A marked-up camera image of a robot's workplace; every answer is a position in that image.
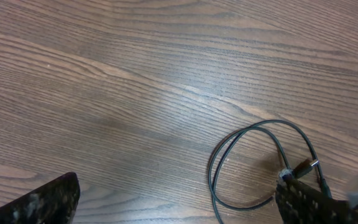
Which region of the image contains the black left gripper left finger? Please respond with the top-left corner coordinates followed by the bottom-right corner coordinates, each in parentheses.
top-left (0, 172), bottom-right (80, 224)

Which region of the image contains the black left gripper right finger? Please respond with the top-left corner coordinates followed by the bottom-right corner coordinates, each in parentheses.
top-left (275, 174), bottom-right (358, 224)

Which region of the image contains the black usb cable bundle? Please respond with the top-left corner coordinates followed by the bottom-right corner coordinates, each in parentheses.
top-left (207, 119), bottom-right (333, 224)

